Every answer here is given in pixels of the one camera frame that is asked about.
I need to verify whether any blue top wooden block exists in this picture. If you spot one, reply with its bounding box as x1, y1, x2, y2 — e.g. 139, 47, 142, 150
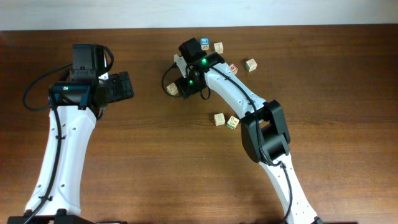
200, 38, 210, 50

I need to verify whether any green edged picture block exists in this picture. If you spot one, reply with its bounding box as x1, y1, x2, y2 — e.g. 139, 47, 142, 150
226, 116, 239, 129

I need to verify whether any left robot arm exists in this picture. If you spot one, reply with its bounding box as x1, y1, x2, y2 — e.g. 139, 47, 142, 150
7, 44, 134, 224

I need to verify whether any black cable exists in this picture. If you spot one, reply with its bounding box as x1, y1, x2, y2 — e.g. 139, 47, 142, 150
22, 63, 74, 112
160, 63, 184, 98

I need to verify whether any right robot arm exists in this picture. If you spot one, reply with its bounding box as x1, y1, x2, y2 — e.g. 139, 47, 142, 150
174, 38, 322, 224

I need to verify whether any plain wooden block letter J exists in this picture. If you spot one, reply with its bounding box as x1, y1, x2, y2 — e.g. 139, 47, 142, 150
213, 42, 224, 54

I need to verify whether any red number nine block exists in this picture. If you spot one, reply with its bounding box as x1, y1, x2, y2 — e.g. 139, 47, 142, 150
229, 63, 238, 75

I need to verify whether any left black cable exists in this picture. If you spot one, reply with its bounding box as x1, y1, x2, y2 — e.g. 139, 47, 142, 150
22, 63, 74, 112

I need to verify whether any green sided wooden block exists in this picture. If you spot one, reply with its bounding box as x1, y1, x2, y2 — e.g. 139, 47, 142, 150
245, 58, 257, 72

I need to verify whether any right black cable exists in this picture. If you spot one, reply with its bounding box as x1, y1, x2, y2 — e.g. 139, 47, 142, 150
160, 63, 184, 98

